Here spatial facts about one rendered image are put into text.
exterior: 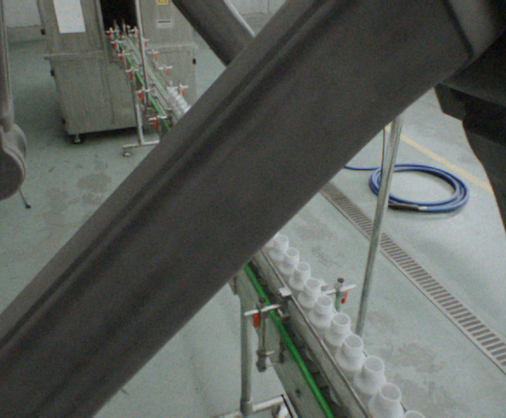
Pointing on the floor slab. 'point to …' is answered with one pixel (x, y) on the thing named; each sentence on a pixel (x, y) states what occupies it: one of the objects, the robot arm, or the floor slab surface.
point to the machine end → (87, 58)
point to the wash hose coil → (415, 201)
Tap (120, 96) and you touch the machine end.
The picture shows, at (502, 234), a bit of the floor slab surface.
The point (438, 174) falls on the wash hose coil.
